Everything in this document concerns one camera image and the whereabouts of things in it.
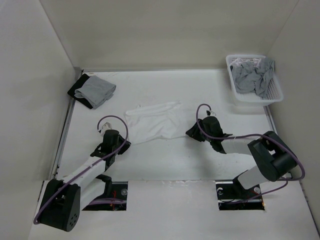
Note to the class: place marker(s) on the crumpled grey tank top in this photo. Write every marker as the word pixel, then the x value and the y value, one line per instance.
pixel 249 79

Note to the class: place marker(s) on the white plastic basket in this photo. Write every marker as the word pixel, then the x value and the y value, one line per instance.
pixel 274 92

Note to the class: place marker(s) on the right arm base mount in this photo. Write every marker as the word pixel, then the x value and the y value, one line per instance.
pixel 240 193

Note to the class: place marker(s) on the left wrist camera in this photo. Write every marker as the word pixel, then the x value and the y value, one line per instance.
pixel 105 127

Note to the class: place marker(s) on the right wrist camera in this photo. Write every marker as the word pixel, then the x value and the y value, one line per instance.
pixel 210 113

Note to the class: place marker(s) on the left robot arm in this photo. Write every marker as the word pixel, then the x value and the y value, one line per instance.
pixel 64 198

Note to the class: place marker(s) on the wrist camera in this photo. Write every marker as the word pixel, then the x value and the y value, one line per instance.
pixel 105 127
pixel 210 113

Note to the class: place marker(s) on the aluminium table rail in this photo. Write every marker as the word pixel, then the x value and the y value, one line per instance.
pixel 270 119
pixel 61 136

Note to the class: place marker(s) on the white front cover board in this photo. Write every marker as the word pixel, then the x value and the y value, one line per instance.
pixel 188 210

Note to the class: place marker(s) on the right aluminium table rail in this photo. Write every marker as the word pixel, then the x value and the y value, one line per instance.
pixel 270 119

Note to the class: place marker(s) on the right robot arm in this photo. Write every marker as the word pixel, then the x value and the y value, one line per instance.
pixel 272 157

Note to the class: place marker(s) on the white tank top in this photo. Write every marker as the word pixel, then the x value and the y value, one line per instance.
pixel 161 121

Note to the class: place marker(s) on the left aluminium table rail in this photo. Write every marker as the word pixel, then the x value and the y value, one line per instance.
pixel 61 136

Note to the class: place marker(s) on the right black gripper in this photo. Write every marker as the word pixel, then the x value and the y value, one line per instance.
pixel 194 132

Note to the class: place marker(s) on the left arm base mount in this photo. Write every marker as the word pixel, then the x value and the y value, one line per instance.
pixel 115 193

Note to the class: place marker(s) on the folded grey tank top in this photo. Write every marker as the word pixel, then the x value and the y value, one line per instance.
pixel 96 91

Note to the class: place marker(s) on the folded black tank top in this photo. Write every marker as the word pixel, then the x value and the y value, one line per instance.
pixel 77 85

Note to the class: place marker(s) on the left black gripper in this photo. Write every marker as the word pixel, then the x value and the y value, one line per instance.
pixel 125 148

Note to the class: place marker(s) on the pale pink tank top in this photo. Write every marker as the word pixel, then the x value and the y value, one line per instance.
pixel 254 61

